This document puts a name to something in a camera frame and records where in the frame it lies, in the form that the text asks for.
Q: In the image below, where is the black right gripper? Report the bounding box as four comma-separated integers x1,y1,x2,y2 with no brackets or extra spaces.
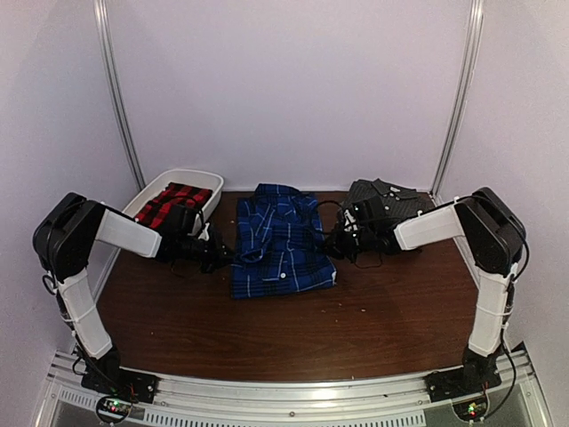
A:
317,222,375,262

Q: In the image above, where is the dark grey striped shirt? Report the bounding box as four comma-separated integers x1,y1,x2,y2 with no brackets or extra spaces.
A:
341,178,429,222

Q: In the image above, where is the blue plaid long sleeve shirt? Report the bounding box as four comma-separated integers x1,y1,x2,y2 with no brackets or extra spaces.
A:
231,183,337,300

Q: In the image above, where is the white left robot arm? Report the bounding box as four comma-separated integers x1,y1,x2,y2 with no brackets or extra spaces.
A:
32,192,234,395

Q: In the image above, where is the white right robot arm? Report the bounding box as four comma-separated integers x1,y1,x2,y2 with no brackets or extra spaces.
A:
322,181,529,393

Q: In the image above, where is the red black plaid shirt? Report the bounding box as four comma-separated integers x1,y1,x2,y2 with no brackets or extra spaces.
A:
134,182,212,230

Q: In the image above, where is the white plastic basket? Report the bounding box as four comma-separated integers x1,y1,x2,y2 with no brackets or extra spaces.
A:
123,168,224,222

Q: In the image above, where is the left circuit board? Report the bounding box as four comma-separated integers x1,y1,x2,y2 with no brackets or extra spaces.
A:
94,396,134,423

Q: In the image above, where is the circuit board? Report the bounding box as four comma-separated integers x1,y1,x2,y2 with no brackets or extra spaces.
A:
94,396,134,423
453,397,489,423

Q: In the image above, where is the right circuit board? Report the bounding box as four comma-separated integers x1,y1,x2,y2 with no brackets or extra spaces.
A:
453,397,489,423

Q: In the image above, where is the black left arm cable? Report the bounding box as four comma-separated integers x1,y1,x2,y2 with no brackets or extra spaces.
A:
168,260,196,281

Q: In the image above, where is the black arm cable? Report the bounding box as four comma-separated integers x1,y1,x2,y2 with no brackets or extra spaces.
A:
168,260,196,281
313,199,346,237

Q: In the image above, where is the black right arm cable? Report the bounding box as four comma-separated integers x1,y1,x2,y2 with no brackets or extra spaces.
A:
313,199,346,237

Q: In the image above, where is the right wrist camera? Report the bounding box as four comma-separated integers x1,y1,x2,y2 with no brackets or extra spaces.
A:
341,197,387,232

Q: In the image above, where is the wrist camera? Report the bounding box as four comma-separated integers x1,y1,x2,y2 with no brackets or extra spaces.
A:
163,205,206,238
341,197,387,232

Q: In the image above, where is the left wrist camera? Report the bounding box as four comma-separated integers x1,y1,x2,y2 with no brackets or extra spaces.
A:
163,205,206,238

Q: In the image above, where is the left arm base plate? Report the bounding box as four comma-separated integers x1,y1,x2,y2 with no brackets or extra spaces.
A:
81,359,158,404

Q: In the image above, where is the aluminium front rail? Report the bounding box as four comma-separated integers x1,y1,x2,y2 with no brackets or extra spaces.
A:
42,349,541,427

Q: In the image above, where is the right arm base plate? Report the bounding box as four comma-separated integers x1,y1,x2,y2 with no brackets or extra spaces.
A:
424,367,501,403

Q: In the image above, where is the aluminium corner post left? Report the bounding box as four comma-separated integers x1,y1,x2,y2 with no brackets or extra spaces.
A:
92,0,146,190

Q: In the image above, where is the aluminium corner post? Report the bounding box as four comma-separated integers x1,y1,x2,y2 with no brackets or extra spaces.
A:
92,0,146,190
429,0,485,200

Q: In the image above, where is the aluminium corner post right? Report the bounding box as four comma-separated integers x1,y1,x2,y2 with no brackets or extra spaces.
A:
429,0,485,200

